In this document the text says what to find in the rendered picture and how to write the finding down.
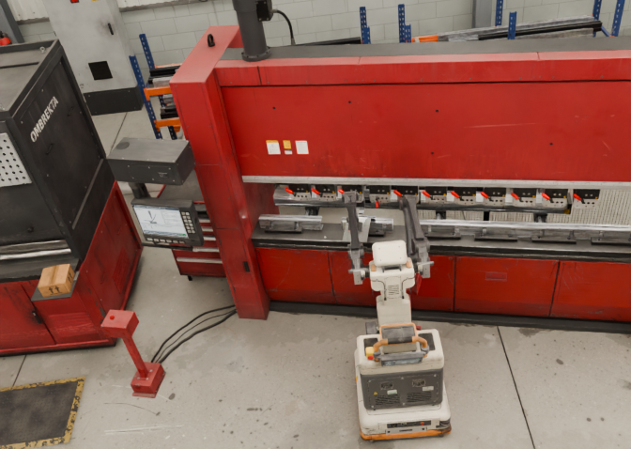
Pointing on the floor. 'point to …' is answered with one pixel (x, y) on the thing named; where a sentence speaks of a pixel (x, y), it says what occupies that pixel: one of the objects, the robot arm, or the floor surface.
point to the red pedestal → (146, 377)
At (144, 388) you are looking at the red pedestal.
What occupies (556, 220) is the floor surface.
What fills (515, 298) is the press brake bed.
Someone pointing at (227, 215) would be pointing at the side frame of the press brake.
